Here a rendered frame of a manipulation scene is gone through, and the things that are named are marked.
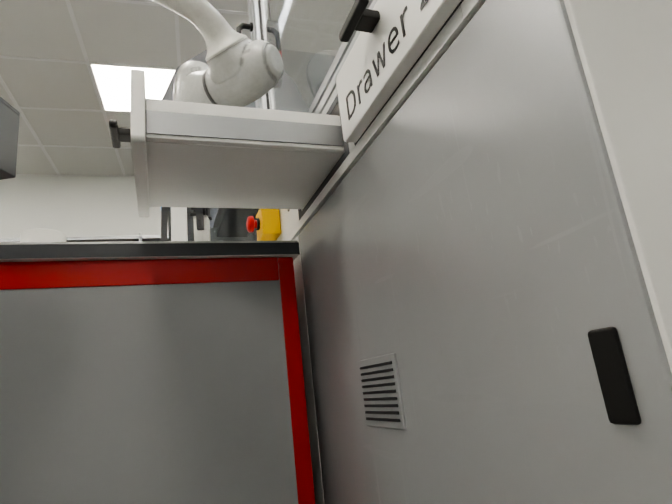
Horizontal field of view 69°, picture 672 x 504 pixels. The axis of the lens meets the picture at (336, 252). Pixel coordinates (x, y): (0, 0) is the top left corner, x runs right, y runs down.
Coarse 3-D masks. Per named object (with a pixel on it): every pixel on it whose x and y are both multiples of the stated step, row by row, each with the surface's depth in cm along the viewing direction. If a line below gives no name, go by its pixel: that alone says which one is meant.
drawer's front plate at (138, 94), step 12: (132, 72) 65; (144, 72) 66; (132, 84) 65; (144, 84) 65; (132, 96) 64; (144, 96) 65; (132, 108) 64; (144, 108) 64; (132, 120) 63; (144, 120) 64; (132, 132) 63; (144, 132) 64; (132, 144) 64; (144, 144) 64; (132, 156) 67; (144, 156) 67; (144, 168) 70; (144, 180) 74; (144, 192) 78; (144, 204) 83; (144, 216) 88
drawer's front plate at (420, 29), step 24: (384, 0) 57; (408, 0) 52; (432, 0) 47; (456, 0) 46; (384, 24) 57; (408, 24) 52; (432, 24) 48; (360, 48) 64; (408, 48) 52; (360, 72) 64; (384, 72) 57; (360, 96) 64; (384, 96) 60; (360, 120) 65
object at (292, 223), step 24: (480, 0) 43; (456, 24) 47; (432, 48) 51; (408, 72) 56; (336, 96) 78; (408, 96) 57; (384, 120) 62; (360, 144) 69; (336, 168) 78; (288, 216) 107; (312, 216) 93; (288, 240) 108
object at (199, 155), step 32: (160, 128) 66; (192, 128) 68; (224, 128) 69; (256, 128) 71; (288, 128) 73; (320, 128) 75; (160, 160) 72; (192, 160) 73; (224, 160) 74; (256, 160) 75; (288, 160) 76; (320, 160) 78; (160, 192) 82; (192, 192) 84; (224, 192) 85; (256, 192) 87; (288, 192) 89
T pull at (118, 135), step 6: (114, 120) 74; (114, 126) 74; (114, 132) 75; (120, 132) 76; (126, 132) 76; (114, 138) 77; (120, 138) 77; (126, 138) 77; (114, 144) 78; (120, 144) 80
